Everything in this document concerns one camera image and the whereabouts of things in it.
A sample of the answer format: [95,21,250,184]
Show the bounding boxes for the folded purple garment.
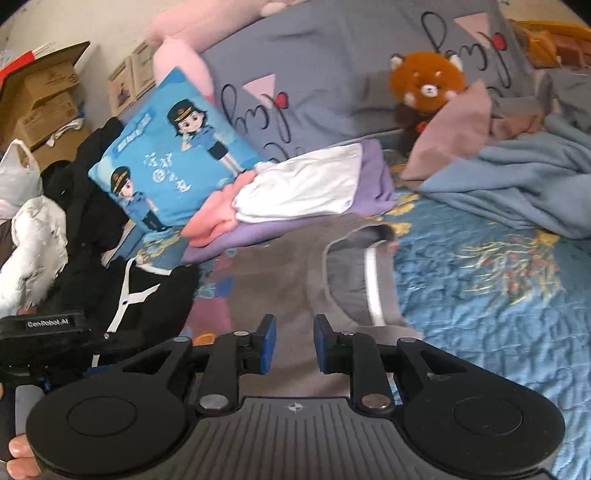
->
[181,140,394,263]

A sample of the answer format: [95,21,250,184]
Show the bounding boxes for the orange plastic bag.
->
[511,20,590,69]

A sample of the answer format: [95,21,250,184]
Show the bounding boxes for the red panda plush toy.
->
[389,52,466,154]

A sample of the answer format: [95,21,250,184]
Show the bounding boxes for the white fluffy garment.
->
[1,196,68,317]

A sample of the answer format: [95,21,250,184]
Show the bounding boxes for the folded white garment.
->
[232,143,363,224]

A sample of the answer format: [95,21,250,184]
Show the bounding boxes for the grey printed sofa cover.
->
[117,0,591,163]

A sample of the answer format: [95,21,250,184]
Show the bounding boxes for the black clothes pile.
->
[31,118,200,367]

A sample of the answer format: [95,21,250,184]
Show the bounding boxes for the folded coral pink garment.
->
[180,170,256,248]

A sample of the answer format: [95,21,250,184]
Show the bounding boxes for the framed picture on wall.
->
[107,57,136,116]

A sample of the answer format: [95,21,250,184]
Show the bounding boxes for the grey garment with pink cuffs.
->
[182,214,419,397]

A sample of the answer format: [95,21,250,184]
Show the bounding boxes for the person left hand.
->
[6,434,41,480]

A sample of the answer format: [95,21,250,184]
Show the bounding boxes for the pink cloth under plush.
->
[400,80,545,185]

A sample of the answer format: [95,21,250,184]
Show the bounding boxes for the blue floral quilted blanket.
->
[108,181,591,480]

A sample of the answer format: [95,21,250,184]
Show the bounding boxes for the blue cartoon police cushion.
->
[88,68,263,232]

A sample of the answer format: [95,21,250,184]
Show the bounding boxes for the light blue garment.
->
[418,114,590,239]

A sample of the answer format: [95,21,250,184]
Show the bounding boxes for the white plastic bag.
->
[0,139,43,223]

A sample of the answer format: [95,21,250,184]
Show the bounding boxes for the cardboard boxes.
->
[1,41,90,170]

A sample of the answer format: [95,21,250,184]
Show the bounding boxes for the large pink plush toy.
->
[146,0,297,102]

